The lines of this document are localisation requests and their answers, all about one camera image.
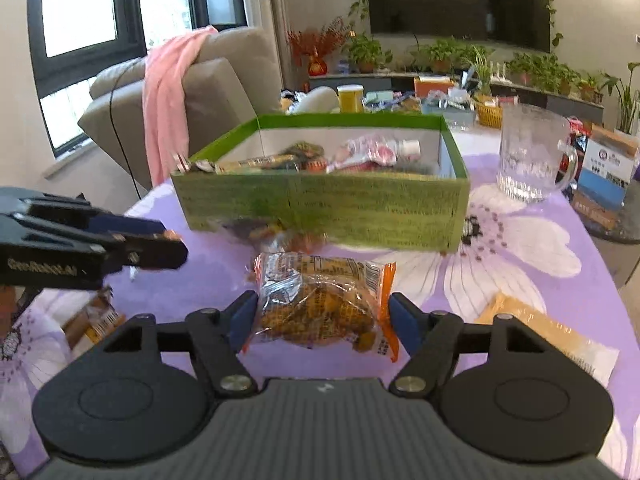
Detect clear packet of brown snack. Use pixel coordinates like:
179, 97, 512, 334
220, 217, 329, 257

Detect dark green snack packet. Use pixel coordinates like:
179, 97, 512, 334
281, 141, 327, 159

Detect black wall television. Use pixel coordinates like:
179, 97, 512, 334
366, 0, 552, 54

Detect orange box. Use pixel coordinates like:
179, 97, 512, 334
413, 76, 457, 99

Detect large leaf potted plant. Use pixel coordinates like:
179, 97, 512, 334
601, 61, 640, 135

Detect purple floral tablecloth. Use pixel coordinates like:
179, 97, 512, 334
0, 115, 640, 480

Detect black cable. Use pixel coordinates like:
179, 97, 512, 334
109, 56, 147, 202

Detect grey television cabinet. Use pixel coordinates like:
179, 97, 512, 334
307, 71, 605, 112

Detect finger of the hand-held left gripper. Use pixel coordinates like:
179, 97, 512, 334
0, 186, 169, 241
95, 232, 190, 272

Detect yellow jar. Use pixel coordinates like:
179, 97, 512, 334
337, 84, 365, 114

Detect small red white packets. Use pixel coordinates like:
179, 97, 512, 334
172, 151, 217, 174

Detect yellow flat snack packet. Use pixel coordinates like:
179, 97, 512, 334
474, 292, 622, 389

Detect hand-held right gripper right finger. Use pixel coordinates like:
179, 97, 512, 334
387, 292, 547, 399

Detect printed cardboard box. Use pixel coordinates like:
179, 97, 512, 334
571, 124, 640, 233

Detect white round cushion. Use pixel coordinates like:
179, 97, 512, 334
289, 85, 342, 114

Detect grey blue storage box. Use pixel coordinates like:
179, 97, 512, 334
421, 99, 477, 132

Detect red flower arrangement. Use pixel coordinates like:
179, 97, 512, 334
286, 16, 352, 78

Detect yellow wicker basket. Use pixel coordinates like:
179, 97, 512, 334
473, 96, 504, 129

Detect black framed window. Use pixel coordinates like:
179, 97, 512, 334
27, 0, 249, 159

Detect grass-like potted plant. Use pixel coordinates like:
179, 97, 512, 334
466, 46, 497, 99

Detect leafy potted plant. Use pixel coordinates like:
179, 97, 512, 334
506, 52, 547, 87
345, 34, 394, 74
419, 39, 467, 74

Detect clear glass mug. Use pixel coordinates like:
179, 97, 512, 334
496, 103, 580, 205

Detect beige sofa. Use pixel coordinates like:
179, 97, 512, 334
77, 26, 284, 192

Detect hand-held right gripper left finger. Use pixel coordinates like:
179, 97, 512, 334
102, 290, 261, 399

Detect orange clear snack packet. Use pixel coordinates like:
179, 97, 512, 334
241, 251, 401, 363

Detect pink white snack packet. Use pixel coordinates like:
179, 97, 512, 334
326, 134, 422, 174

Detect long yellow snack packet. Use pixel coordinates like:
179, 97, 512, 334
215, 154, 302, 174

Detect cardboard box with label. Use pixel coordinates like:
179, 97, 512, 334
64, 294, 128, 347

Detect green cardboard box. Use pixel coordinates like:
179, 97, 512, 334
171, 112, 471, 254

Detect pink blanket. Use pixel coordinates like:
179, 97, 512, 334
142, 26, 219, 189

